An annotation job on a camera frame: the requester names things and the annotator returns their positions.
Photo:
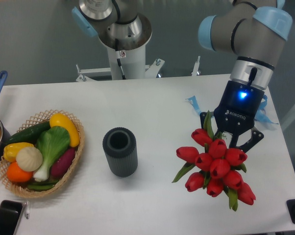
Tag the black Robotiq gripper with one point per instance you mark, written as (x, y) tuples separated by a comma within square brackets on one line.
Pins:
[(235, 114)]

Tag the red tulip bouquet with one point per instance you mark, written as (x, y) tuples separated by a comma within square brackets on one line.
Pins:
[(218, 166)]

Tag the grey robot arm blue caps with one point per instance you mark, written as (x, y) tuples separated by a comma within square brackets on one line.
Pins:
[(256, 31)]

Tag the dark grey ribbed vase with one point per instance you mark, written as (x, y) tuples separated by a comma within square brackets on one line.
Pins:
[(120, 148)]

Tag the blue plastic wrapper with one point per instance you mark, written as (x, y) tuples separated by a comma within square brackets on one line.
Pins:
[(260, 114)]

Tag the purple sweet potato toy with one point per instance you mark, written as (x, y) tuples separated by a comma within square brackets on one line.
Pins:
[(61, 166)]

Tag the green bok choy toy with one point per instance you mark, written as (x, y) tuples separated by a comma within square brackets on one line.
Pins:
[(52, 144)]

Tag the green cucumber toy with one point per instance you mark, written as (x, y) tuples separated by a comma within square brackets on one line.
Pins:
[(30, 134)]

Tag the green pea pod toy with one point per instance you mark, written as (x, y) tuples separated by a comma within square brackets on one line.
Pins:
[(42, 186)]

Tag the cream steamed bun toy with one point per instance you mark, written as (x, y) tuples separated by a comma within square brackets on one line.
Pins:
[(29, 159)]

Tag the orange fruit toy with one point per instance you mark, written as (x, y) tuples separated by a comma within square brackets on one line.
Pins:
[(17, 175)]

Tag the yellow bell pepper toy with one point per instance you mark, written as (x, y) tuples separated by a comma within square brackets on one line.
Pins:
[(11, 150)]

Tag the clear pen clip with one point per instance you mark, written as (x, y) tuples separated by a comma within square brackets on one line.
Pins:
[(27, 209)]

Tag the woven wicker basket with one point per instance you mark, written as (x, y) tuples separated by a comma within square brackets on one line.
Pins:
[(33, 120)]

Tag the black smartphone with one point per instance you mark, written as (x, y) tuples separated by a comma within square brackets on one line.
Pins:
[(10, 214)]

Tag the robot base and white pedestal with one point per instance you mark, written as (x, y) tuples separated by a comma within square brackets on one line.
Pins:
[(123, 31)]

